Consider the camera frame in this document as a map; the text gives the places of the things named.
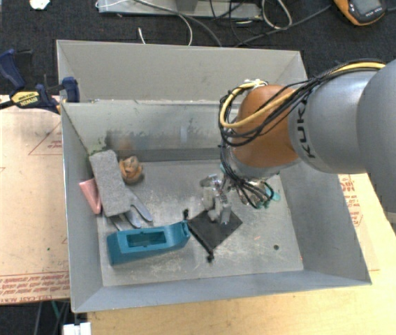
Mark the grey two-pronged tool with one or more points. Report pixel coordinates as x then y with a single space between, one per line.
141 212

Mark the grey rectangular sponge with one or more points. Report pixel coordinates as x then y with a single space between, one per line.
111 183

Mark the brown toy figure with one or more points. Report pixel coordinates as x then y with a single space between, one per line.
131 169

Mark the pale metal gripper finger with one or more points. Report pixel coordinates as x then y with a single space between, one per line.
209 201
225 212

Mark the grey metal bin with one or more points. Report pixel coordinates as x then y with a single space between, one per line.
169 75

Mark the brown cardboard board red print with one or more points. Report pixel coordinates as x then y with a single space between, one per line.
30 201

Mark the black flat pouch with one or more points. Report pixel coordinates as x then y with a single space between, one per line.
211 232

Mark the teal plastic tape dispenser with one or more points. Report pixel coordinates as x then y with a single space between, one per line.
148 244

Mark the pink wedge block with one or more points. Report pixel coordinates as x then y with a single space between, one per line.
92 194

